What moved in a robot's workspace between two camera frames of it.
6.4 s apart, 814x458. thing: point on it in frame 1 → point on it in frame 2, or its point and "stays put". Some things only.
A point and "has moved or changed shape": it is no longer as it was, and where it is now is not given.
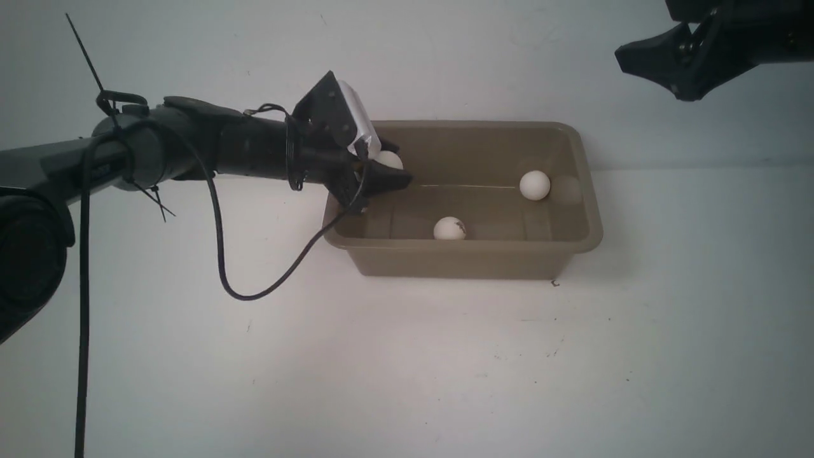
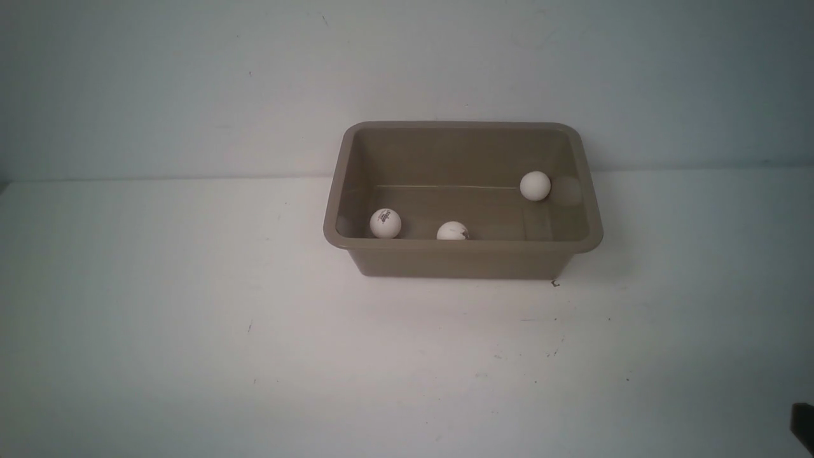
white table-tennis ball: [535, 185] stays put
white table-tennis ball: [390, 159] → [385, 223]
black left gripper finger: [658, 56] → [802, 423]
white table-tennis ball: [449, 228] has moved or changed shape
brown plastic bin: [487, 200] stays put
